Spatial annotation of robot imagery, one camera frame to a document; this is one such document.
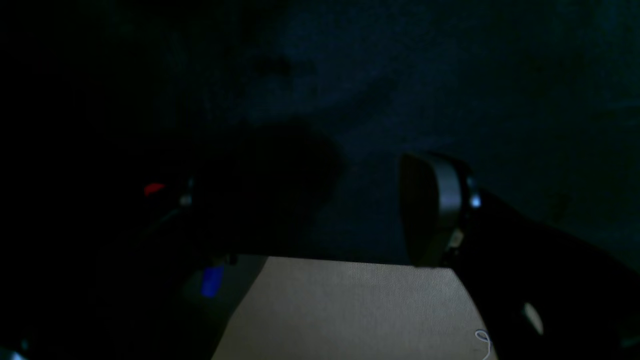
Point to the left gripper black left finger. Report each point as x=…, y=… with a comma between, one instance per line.
x=90, y=266

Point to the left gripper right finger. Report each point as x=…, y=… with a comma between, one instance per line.
x=542, y=293

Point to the red and black clamp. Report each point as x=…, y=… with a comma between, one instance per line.
x=153, y=188

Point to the black table cloth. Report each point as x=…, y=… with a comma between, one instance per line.
x=541, y=97

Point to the blue handled tool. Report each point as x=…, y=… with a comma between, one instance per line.
x=211, y=281

